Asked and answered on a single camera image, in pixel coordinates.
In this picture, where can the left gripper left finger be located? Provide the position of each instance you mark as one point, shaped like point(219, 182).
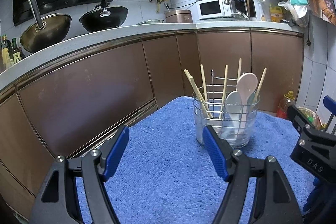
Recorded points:
point(112, 152)

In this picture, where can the blue gloved right hand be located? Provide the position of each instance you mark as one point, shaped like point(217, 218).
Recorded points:
point(322, 196)

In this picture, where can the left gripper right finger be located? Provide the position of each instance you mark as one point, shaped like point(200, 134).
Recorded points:
point(220, 153)

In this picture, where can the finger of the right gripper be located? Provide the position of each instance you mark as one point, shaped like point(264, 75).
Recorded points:
point(330, 104)

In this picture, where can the bronze wok with handle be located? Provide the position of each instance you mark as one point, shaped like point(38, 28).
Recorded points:
point(46, 31)

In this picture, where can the light blue ceramic spoon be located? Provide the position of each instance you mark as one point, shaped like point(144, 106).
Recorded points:
point(253, 101)

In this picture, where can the black wok with handle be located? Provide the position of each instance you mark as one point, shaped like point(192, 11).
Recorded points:
point(103, 17)

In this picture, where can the white ceramic spoon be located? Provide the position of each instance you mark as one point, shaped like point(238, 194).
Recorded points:
point(233, 108)

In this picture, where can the pink ceramic spoon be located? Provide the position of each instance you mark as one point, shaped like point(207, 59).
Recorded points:
point(246, 85)

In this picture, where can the blue terry cloth mat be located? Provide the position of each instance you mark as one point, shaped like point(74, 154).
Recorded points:
point(166, 176)

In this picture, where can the brown rice cooker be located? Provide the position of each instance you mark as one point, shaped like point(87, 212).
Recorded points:
point(178, 16)

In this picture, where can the beige trash bin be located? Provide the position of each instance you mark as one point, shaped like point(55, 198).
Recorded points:
point(311, 116)

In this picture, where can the cooking oil bottle on floor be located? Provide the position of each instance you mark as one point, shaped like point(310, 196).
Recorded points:
point(287, 100)

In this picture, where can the white microwave oven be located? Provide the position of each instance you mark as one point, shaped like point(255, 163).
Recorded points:
point(212, 9)

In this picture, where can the chrome kitchen faucet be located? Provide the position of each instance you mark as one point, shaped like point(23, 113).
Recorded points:
point(238, 9)

